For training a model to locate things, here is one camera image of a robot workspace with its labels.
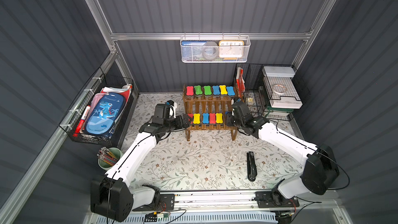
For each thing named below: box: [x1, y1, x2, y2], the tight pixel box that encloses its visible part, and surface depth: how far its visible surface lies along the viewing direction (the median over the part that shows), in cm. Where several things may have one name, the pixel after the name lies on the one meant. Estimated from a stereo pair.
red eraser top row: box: [186, 86, 194, 98], surface depth 84 cm
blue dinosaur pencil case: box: [85, 92, 125, 136], surface depth 66 cm
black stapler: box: [246, 151, 258, 182], surface depth 82 cm
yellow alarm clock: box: [218, 39, 245, 61], surface depth 90 cm
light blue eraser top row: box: [212, 85, 221, 95], surface depth 85 cm
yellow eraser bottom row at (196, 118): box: [192, 113, 201, 125], surface depth 86 cm
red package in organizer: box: [235, 67, 246, 98], surface depth 114 cm
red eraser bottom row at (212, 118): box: [209, 113, 216, 124], surface depth 87 cm
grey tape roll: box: [202, 40, 219, 60], surface depth 89 cm
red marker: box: [72, 105, 92, 137], surface depth 66 cm
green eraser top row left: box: [193, 85, 203, 97], surface depth 84 cm
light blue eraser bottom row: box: [202, 113, 210, 124], surface depth 88 cm
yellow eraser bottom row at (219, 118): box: [215, 113, 224, 124], surface depth 88 cm
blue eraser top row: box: [225, 86, 236, 98], surface depth 84 cm
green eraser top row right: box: [203, 85, 212, 95], surface depth 85 cm
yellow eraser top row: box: [219, 85, 228, 95], surface depth 84 cm
